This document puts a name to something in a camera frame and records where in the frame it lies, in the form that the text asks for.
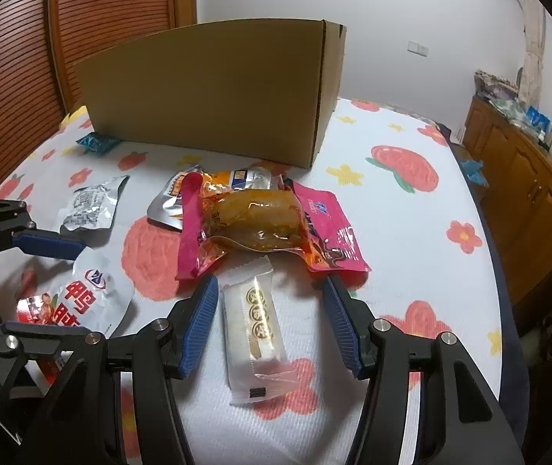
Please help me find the clear drumstick packet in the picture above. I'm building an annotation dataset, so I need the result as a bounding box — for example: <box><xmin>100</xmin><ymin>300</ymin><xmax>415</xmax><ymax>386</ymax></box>
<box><xmin>193</xmin><ymin>186</ymin><xmax>316</xmax><ymax>272</ymax></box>

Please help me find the wooden sideboard cabinet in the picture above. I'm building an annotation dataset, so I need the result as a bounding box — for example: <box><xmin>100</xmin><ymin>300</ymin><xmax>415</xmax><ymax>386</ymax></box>
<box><xmin>460</xmin><ymin>94</ymin><xmax>552</xmax><ymax>311</ymax></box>

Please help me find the silver orange snack packet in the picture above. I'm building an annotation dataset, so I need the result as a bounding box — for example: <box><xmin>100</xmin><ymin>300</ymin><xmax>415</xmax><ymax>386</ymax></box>
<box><xmin>147</xmin><ymin>165</ymin><xmax>286</xmax><ymax>231</ymax></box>

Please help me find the white red snack packet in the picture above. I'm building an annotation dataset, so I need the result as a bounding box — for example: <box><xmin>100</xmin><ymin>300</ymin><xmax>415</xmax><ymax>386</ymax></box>
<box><xmin>17</xmin><ymin>247</ymin><xmax>135</xmax><ymax>350</ymax></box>

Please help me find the strawberry printed blanket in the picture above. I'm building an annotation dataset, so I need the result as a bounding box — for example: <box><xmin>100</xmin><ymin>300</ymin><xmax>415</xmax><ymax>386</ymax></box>
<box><xmin>0</xmin><ymin>97</ymin><xmax>504</xmax><ymax>465</ymax></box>

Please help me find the green patterned cloth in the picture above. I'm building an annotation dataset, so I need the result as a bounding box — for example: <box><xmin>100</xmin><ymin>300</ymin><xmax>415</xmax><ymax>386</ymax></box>
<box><xmin>492</xmin><ymin>97</ymin><xmax>529</xmax><ymax>122</ymax></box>

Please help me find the brown cardboard box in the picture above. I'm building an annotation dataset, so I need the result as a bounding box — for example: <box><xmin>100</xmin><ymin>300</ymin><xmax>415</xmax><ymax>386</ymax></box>
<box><xmin>72</xmin><ymin>18</ymin><xmax>348</xmax><ymax>170</ymax></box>

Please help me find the floral fabric pile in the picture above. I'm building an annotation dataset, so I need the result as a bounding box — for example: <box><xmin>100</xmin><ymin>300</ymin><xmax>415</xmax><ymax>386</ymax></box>
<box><xmin>474</xmin><ymin>70</ymin><xmax>519</xmax><ymax>100</ymax></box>

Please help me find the teal plastic bag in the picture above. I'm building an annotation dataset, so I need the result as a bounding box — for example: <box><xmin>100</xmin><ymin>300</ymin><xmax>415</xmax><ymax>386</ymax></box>
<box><xmin>462</xmin><ymin>157</ymin><xmax>490</xmax><ymax>187</ymax></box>

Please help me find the silver grey snack packet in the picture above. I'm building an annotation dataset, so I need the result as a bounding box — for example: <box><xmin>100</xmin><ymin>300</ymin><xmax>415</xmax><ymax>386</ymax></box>
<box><xmin>59</xmin><ymin>174</ymin><xmax>130</xmax><ymax>233</ymax></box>

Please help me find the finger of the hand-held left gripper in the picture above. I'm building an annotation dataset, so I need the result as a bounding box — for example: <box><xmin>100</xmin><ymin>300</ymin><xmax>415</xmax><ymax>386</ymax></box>
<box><xmin>0</xmin><ymin>295</ymin><xmax>93</xmax><ymax>441</ymax></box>
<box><xmin>0</xmin><ymin>197</ymin><xmax>88</xmax><ymax>262</ymax></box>

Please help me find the pink snack packet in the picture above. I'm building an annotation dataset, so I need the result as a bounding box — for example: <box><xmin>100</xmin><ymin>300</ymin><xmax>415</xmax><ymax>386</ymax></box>
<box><xmin>175</xmin><ymin>172</ymin><xmax>372</xmax><ymax>282</ymax></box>

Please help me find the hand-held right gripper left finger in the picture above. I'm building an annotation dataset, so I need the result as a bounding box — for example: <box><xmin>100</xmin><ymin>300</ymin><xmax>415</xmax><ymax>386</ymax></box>
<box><xmin>17</xmin><ymin>274</ymin><xmax>221</xmax><ymax>465</ymax></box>

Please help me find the blue candy packet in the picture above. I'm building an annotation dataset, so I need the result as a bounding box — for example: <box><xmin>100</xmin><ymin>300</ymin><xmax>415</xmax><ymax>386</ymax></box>
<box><xmin>76</xmin><ymin>132</ymin><xmax>121</xmax><ymax>157</ymax></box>

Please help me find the wooden louvered wardrobe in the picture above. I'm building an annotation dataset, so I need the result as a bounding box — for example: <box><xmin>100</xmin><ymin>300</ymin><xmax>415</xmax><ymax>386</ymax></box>
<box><xmin>0</xmin><ymin>0</ymin><xmax>198</xmax><ymax>204</ymax></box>

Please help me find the blue box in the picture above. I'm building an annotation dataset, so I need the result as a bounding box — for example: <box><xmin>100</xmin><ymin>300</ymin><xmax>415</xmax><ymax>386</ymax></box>
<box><xmin>525</xmin><ymin>107</ymin><xmax>552</xmax><ymax>131</ymax></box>

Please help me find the clear white cake packet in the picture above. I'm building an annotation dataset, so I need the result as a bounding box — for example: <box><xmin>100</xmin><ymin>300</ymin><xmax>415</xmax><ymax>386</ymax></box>
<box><xmin>218</xmin><ymin>257</ymin><xmax>298</xmax><ymax>408</ymax></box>

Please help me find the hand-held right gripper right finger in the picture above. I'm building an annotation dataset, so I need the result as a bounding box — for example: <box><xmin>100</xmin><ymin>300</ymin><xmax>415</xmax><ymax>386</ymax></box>
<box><xmin>323</xmin><ymin>274</ymin><xmax>526</xmax><ymax>465</ymax></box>

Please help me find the dark blue bed cover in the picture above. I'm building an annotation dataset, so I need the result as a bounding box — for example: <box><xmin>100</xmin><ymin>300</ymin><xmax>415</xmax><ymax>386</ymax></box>
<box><xmin>438</xmin><ymin>121</ymin><xmax>548</xmax><ymax>465</ymax></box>

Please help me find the patterned curtain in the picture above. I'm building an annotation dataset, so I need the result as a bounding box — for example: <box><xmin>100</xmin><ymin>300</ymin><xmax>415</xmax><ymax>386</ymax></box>
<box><xmin>518</xmin><ymin>0</ymin><xmax>548</xmax><ymax>102</ymax></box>

